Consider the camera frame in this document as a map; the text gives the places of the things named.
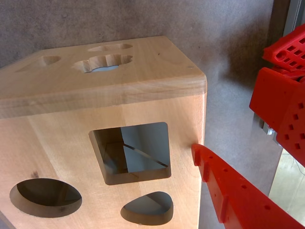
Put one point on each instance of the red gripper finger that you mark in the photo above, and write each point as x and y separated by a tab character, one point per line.
233	195

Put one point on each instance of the red robot arm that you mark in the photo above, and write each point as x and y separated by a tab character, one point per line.
274	100

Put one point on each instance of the wooden shape sorter box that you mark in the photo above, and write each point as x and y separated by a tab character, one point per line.
71	143

